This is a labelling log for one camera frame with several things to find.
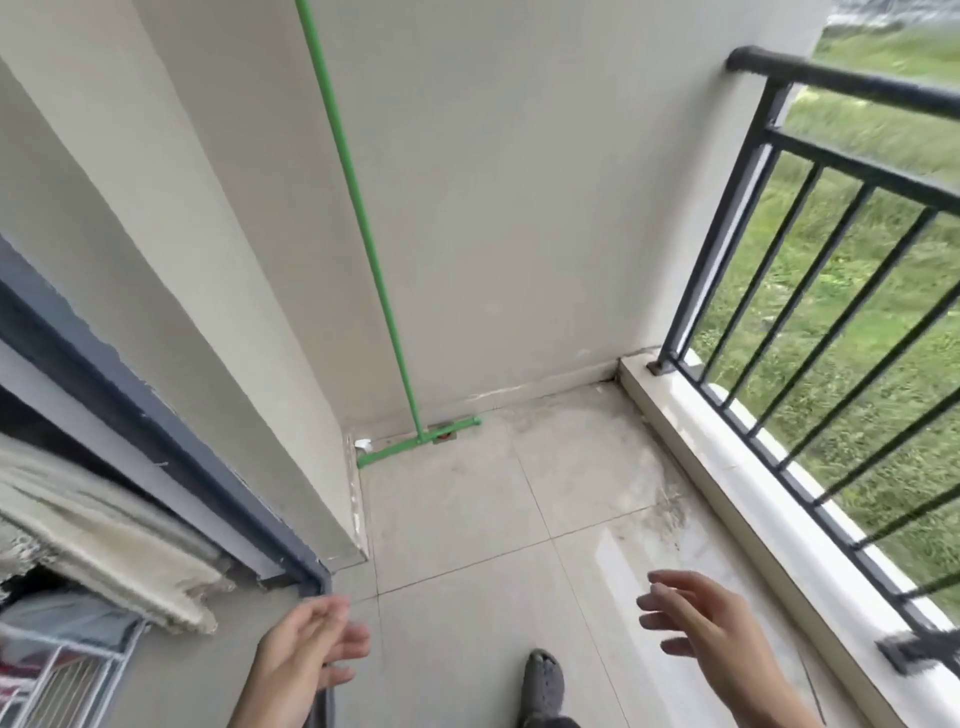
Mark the person's left hand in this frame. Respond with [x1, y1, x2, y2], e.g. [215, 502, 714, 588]
[255, 596, 372, 720]

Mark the person's right hand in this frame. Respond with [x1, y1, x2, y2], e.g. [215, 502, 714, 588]
[636, 570, 764, 705]

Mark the person's right forearm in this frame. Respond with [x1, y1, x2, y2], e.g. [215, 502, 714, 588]
[716, 654, 828, 728]

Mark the person's left forearm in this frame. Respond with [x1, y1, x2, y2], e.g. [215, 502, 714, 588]
[223, 663, 325, 728]

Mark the white stone railing ledge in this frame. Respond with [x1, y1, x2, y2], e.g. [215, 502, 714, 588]
[617, 348, 960, 728]

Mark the gray perforated clog shoe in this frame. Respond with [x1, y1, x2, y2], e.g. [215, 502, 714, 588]
[520, 648, 566, 728]

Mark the gray cloth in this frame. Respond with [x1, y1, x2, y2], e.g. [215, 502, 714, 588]
[0, 588, 144, 655]

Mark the beige fabric curtain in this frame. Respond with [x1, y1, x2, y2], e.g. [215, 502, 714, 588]
[0, 430, 238, 639]

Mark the red cloth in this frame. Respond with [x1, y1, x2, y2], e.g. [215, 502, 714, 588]
[0, 651, 80, 680]

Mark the green grass lawn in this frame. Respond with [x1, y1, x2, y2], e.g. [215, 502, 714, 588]
[686, 28, 960, 601]

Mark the black metal balcony railing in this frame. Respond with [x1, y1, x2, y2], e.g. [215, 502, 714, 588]
[646, 45, 960, 678]

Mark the white wire rack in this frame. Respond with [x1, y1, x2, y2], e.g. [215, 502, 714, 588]
[0, 619, 145, 728]

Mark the gray sliding door frame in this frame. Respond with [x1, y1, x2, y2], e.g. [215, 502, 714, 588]
[0, 232, 336, 728]

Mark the green long-handled floor squeegee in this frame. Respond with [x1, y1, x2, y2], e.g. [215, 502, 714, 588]
[294, 0, 483, 471]

